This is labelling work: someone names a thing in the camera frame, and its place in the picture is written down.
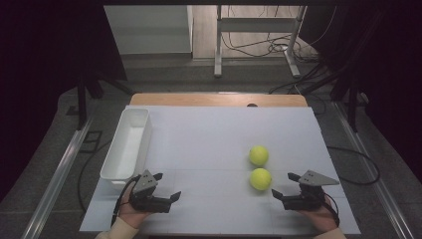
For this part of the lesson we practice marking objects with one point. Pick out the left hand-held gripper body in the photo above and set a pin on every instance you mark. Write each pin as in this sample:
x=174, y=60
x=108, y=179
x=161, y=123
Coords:
x=146, y=186

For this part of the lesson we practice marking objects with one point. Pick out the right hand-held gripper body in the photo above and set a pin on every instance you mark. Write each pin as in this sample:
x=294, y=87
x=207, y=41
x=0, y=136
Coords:
x=310, y=195

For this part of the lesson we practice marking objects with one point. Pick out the yellow tennis ball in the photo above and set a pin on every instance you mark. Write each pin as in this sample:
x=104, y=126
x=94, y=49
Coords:
x=260, y=179
x=259, y=156

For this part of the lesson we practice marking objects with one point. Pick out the white plastic bin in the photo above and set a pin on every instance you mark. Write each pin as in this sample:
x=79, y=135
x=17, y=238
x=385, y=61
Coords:
x=127, y=149

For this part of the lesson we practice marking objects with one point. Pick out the person's right hand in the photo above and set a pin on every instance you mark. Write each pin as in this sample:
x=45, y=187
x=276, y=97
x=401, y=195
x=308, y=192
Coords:
x=320, y=219

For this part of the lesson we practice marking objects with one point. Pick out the person's left hand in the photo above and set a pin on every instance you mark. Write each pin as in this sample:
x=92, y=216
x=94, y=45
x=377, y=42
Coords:
x=132, y=218

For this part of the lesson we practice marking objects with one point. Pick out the black tripod stand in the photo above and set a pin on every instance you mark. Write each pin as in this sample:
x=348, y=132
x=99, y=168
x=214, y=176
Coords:
x=82, y=106
x=353, y=109

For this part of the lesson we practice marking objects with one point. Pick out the dark curtain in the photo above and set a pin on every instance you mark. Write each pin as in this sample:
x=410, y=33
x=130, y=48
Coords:
x=43, y=66
x=388, y=66

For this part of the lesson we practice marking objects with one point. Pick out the white cabinet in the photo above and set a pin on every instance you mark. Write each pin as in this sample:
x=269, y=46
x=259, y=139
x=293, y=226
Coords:
x=149, y=30

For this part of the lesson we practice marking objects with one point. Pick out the aluminium floor rail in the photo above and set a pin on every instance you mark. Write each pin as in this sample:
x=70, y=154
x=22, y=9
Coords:
x=373, y=172
x=56, y=181

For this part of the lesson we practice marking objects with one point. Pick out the white metal stand frame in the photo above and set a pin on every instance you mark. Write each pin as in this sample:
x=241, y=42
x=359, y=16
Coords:
x=255, y=25

